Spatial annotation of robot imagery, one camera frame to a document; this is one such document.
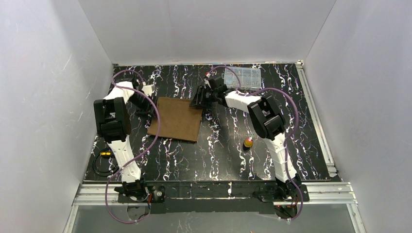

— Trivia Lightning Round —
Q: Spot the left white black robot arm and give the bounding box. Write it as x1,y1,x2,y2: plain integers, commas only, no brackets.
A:
93,80,158,201

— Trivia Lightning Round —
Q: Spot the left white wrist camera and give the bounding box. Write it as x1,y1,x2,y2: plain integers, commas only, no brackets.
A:
141,84,156,98

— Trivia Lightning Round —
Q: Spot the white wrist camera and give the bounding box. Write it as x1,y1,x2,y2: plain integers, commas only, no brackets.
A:
141,84,156,98
204,72,215,90

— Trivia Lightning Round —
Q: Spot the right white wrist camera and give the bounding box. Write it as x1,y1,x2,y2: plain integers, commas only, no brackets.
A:
204,72,215,90

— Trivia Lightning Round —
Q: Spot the black coiled cable yellow plug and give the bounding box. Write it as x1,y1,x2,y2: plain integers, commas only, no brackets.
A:
91,148,119,178

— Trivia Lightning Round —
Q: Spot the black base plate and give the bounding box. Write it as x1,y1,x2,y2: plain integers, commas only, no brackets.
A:
111,180,310,218

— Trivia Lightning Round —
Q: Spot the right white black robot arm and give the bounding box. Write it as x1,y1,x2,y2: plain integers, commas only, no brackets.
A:
189,73,303,200

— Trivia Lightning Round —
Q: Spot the brown burlap napkin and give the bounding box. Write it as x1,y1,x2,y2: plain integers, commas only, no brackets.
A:
147,97,203,143

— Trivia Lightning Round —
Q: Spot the clear plastic organizer box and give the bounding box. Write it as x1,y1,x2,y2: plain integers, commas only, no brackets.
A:
223,67,262,91

